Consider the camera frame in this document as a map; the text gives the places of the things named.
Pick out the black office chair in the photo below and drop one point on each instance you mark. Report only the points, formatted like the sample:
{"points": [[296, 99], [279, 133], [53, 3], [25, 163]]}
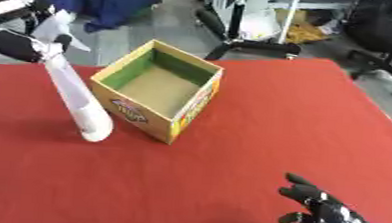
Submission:
{"points": [[387, 35]]}

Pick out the black stand with legs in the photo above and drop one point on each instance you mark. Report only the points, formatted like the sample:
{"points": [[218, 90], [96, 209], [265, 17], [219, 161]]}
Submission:
{"points": [[251, 46]]}

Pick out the yellow bag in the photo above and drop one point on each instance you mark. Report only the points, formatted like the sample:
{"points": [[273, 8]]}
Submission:
{"points": [[302, 30]]}

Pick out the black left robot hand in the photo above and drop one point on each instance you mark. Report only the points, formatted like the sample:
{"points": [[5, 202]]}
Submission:
{"points": [[11, 47]]}

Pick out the white metal frame table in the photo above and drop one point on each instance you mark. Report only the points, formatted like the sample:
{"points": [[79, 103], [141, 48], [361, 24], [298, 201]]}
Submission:
{"points": [[290, 4]]}

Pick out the tan cardboard box green inside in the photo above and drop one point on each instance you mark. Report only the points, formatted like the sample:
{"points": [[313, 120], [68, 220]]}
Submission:
{"points": [[160, 87]]}

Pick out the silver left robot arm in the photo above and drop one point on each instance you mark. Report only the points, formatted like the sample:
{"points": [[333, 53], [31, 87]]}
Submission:
{"points": [[6, 6]]}

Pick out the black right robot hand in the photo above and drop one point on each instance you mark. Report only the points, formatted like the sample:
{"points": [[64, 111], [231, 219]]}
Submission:
{"points": [[327, 210]]}

